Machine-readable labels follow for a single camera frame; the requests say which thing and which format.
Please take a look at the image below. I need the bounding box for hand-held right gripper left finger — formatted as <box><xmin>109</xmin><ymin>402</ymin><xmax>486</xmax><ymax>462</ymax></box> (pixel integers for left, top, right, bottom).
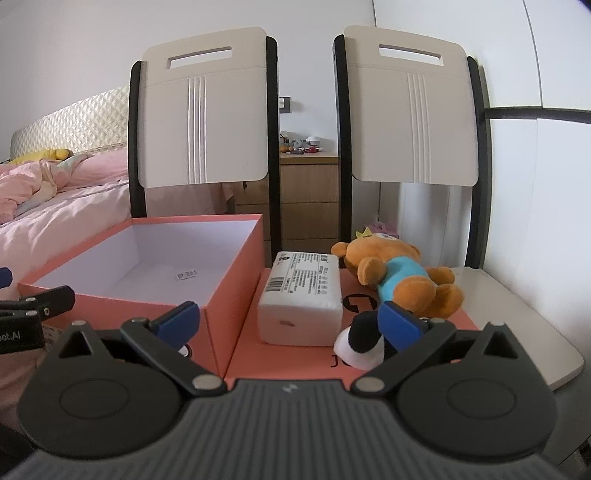
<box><xmin>58</xmin><ymin>301</ymin><xmax>228</xmax><ymax>398</ymax></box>

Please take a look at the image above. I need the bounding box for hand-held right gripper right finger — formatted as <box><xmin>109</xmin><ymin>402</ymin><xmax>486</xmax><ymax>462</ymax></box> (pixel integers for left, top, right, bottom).
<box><xmin>351</xmin><ymin>301</ymin><xmax>520</xmax><ymax>398</ymax></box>

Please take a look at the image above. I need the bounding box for black and white plush toy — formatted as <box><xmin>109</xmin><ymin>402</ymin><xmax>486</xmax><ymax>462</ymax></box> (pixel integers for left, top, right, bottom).
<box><xmin>333</xmin><ymin>310</ymin><xmax>386</xmax><ymax>369</ymax></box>

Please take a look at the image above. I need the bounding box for orange bear plush toy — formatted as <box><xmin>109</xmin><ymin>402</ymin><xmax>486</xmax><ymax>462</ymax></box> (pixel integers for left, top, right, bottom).
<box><xmin>331</xmin><ymin>226</ymin><xmax>465</xmax><ymax>319</ymax></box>

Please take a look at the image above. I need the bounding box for pink cardboard box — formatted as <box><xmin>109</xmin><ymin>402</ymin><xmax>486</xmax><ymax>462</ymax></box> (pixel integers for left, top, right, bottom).
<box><xmin>17</xmin><ymin>213</ymin><xmax>265</xmax><ymax>379</ymax></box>

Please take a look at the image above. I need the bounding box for white tissue pack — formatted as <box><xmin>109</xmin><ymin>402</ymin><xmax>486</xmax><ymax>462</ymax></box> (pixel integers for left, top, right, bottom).
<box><xmin>257</xmin><ymin>250</ymin><xmax>343</xmax><ymax>347</ymax></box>

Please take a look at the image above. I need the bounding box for pink box lid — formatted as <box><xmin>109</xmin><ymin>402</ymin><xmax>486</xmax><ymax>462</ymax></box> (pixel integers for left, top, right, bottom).
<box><xmin>225</xmin><ymin>265</ymin><xmax>481</xmax><ymax>384</ymax></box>

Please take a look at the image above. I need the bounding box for cream desktop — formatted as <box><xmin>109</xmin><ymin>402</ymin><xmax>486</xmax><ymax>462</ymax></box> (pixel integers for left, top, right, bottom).
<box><xmin>450</xmin><ymin>267</ymin><xmax>585</xmax><ymax>393</ymax></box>

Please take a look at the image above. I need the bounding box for bed with pink sheet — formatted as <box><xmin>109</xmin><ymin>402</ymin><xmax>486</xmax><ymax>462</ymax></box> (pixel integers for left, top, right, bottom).
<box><xmin>0</xmin><ymin>180</ymin><xmax>237</xmax><ymax>407</ymax></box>

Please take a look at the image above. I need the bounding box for pink tissue box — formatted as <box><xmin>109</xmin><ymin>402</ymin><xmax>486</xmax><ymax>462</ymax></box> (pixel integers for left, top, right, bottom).
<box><xmin>369</xmin><ymin>220</ymin><xmax>400</xmax><ymax>241</ymax></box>

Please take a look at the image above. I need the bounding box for pink quilt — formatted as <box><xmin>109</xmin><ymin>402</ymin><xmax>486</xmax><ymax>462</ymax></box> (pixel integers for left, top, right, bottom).
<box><xmin>0</xmin><ymin>150</ymin><xmax>132</xmax><ymax>223</ymax></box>

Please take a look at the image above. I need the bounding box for yellow plush toy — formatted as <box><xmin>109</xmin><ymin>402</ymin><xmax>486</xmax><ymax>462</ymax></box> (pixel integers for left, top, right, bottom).
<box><xmin>9</xmin><ymin>148</ymin><xmax>73</xmax><ymax>165</ymax></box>

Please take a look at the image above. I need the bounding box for wooden nightstand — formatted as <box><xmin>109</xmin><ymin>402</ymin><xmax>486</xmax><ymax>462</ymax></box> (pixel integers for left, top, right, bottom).
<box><xmin>233</xmin><ymin>152</ymin><xmax>342</xmax><ymax>254</ymax></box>

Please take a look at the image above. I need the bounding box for quilted cream headboard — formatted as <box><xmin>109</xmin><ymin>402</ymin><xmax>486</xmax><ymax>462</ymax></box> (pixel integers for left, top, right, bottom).
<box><xmin>10</xmin><ymin>85</ymin><xmax>131</xmax><ymax>162</ymax></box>

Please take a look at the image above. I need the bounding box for cream chair with black frame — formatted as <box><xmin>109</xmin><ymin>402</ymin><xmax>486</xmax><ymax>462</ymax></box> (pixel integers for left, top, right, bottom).
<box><xmin>128</xmin><ymin>25</ymin><xmax>282</xmax><ymax>268</ymax></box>
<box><xmin>333</xmin><ymin>25</ymin><xmax>492</xmax><ymax>271</ymax></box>

